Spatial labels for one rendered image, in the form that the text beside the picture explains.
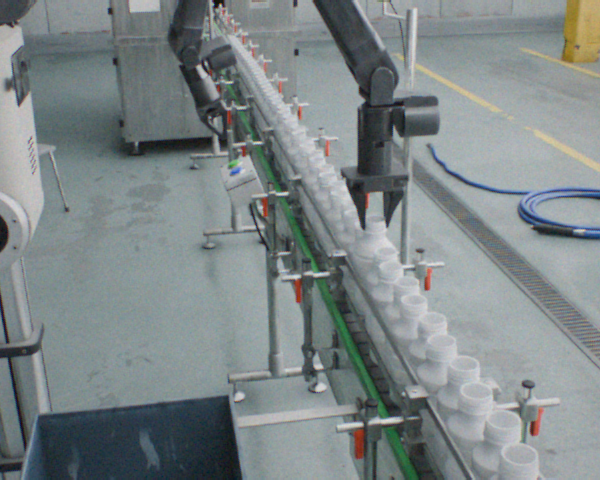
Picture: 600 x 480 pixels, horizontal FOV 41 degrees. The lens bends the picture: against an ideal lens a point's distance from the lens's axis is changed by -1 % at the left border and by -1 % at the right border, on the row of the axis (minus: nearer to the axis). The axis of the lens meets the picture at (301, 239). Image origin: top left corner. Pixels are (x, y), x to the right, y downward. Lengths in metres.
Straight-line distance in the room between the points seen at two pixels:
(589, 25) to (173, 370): 7.79
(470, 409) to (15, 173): 0.85
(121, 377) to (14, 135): 1.99
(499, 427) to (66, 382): 2.53
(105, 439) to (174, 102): 4.87
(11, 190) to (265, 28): 4.76
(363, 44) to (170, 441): 0.70
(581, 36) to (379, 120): 8.91
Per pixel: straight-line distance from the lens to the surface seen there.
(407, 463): 1.10
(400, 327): 1.14
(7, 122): 1.38
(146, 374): 3.26
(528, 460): 0.87
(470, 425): 0.95
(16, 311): 1.57
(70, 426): 1.36
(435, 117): 1.28
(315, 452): 2.77
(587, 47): 10.18
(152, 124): 6.12
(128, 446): 1.37
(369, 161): 1.28
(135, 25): 6.00
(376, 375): 1.27
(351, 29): 1.22
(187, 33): 1.79
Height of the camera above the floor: 1.67
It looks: 22 degrees down
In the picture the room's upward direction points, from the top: 1 degrees counter-clockwise
